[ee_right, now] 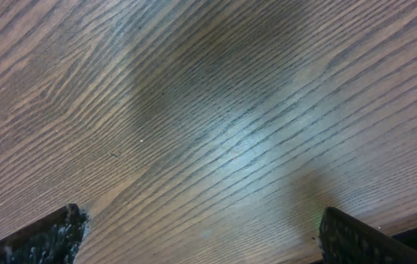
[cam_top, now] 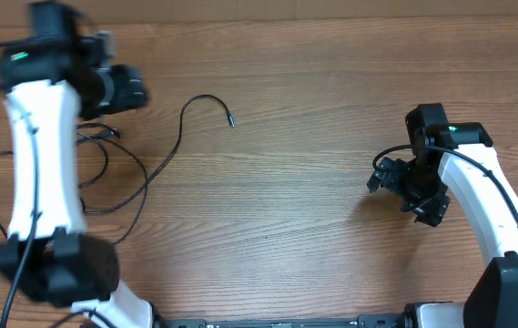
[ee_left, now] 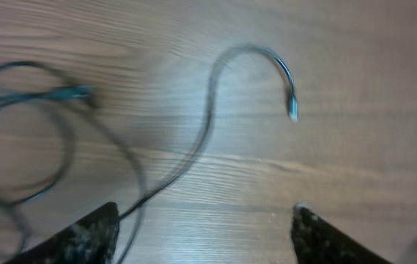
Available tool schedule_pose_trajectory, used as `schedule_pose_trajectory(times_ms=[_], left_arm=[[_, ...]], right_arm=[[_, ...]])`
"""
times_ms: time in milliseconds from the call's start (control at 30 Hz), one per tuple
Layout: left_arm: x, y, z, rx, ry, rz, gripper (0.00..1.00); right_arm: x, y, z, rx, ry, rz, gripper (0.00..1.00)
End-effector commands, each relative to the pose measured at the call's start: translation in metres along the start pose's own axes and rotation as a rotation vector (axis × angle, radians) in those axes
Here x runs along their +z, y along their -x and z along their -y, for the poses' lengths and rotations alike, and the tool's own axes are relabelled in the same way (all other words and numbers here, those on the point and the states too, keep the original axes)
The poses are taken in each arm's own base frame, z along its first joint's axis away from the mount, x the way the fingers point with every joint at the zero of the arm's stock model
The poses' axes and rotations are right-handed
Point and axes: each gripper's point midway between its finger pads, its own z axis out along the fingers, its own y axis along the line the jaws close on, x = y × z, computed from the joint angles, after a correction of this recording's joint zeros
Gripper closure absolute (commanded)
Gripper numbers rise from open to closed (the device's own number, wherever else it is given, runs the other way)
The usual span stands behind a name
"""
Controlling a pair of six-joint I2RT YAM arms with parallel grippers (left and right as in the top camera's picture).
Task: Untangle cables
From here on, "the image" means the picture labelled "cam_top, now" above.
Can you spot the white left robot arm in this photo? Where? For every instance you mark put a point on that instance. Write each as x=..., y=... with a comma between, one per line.
x=51, y=82

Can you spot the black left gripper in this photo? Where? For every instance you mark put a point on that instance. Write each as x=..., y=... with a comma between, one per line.
x=133, y=93

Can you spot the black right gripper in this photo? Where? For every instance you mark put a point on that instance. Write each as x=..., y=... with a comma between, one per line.
x=389, y=179

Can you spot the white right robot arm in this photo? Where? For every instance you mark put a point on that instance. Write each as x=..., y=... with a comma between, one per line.
x=460, y=158

